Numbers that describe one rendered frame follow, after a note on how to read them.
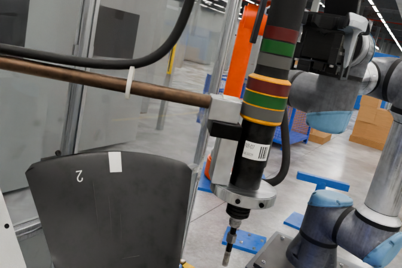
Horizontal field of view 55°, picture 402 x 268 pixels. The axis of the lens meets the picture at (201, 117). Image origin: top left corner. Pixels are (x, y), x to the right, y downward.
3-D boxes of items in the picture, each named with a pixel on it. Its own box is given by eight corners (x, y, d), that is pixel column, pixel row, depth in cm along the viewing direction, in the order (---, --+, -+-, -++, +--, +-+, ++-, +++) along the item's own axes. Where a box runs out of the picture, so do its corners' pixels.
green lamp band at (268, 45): (263, 51, 36) (266, 38, 36) (256, 49, 40) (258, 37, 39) (297, 58, 37) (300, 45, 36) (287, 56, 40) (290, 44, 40)
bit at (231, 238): (221, 267, 42) (231, 224, 41) (219, 261, 43) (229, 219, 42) (230, 268, 42) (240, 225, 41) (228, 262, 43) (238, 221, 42)
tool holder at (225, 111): (192, 200, 37) (214, 101, 35) (189, 173, 44) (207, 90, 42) (282, 215, 38) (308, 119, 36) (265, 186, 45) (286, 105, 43)
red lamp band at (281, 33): (267, 37, 36) (270, 24, 36) (258, 37, 39) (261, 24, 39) (301, 45, 36) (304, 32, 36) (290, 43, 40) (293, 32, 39)
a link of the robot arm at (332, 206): (314, 220, 124) (326, 182, 121) (352, 243, 115) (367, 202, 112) (292, 225, 116) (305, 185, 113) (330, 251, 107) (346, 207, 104)
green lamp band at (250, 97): (247, 104, 37) (250, 91, 37) (239, 97, 41) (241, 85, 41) (290, 112, 37) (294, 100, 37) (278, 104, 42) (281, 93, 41)
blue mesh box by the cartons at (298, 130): (241, 136, 719) (253, 85, 699) (268, 131, 825) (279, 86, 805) (284, 151, 675) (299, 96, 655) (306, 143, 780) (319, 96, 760)
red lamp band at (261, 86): (250, 91, 36) (253, 78, 36) (241, 85, 41) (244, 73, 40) (294, 99, 37) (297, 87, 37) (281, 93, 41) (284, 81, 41)
